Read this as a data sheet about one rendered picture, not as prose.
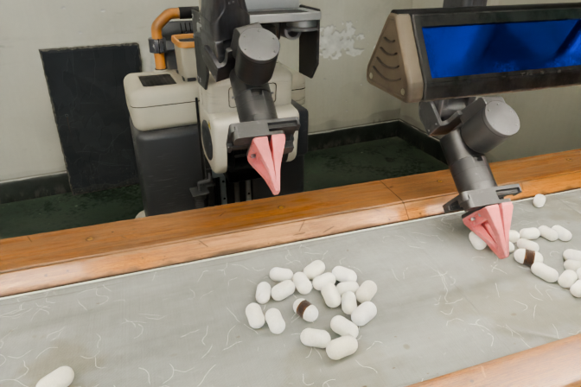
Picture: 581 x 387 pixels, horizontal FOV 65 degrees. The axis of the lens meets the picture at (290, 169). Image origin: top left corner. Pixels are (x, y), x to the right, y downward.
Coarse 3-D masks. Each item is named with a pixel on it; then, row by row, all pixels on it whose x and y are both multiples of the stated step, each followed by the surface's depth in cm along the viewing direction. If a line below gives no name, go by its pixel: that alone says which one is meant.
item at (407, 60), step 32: (384, 32) 40; (416, 32) 38; (448, 32) 39; (480, 32) 40; (512, 32) 41; (544, 32) 42; (576, 32) 43; (384, 64) 41; (416, 64) 38; (448, 64) 39; (480, 64) 39; (512, 64) 40; (544, 64) 41; (576, 64) 42; (416, 96) 38; (448, 96) 39
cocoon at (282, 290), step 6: (282, 282) 60; (288, 282) 60; (276, 288) 59; (282, 288) 59; (288, 288) 60; (294, 288) 60; (276, 294) 59; (282, 294) 59; (288, 294) 60; (276, 300) 59
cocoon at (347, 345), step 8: (344, 336) 52; (352, 336) 52; (328, 344) 51; (336, 344) 51; (344, 344) 51; (352, 344) 51; (328, 352) 51; (336, 352) 50; (344, 352) 50; (352, 352) 51
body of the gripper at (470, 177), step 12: (480, 156) 70; (456, 168) 70; (468, 168) 69; (480, 168) 69; (456, 180) 71; (468, 180) 69; (480, 180) 68; (492, 180) 68; (468, 192) 66; (480, 192) 66; (504, 192) 68; (516, 192) 68; (444, 204) 70; (456, 204) 70
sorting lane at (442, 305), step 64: (576, 192) 87; (256, 256) 69; (320, 256) 69; (384, 256) 69; (448, 256) 69; (512, 256) 69; (0, 320) 57; (64, 320) 57; (128, 320) 57; (192, 320) 57; (320, 320) 57; (384, 320) 57; (448, 320) 57; (512, 320) 57; (576, 320) 57; (0, 384) 48; (128, 384) 48; (192, 384) 48; (256, 384) 48; (320, 384) 48; (384, 384) 48
